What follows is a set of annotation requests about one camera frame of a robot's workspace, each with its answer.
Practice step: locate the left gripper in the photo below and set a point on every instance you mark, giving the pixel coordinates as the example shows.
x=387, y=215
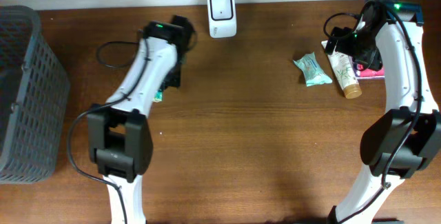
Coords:
x=172, y=77

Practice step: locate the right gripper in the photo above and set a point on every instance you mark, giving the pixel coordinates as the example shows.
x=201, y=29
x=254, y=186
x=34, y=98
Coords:
x=342, y=36

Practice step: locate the white tube gold cap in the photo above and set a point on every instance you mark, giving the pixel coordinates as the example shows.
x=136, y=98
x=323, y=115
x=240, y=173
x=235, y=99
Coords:
x=343, y=69

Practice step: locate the red purple tissue pack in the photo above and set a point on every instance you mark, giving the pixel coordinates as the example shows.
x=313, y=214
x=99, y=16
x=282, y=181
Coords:
x=362, y=73

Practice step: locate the teal wipes packet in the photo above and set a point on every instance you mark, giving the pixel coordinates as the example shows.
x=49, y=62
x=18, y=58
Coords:
x=313, y=73

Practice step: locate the teal tissue pack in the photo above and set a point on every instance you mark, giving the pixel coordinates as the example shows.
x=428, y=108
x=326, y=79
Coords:
x=158, y=97

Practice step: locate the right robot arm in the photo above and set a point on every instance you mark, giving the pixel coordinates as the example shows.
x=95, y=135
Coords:
x=387, y=36

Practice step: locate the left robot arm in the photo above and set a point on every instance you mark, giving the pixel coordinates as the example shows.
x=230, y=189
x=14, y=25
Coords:
x=120, y=141

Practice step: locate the white barcode scanner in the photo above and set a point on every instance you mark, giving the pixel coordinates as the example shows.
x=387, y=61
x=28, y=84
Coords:
x=222, y=18

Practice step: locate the grey plastic basket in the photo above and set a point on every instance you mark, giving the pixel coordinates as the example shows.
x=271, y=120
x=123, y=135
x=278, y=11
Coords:
x=34, y=95

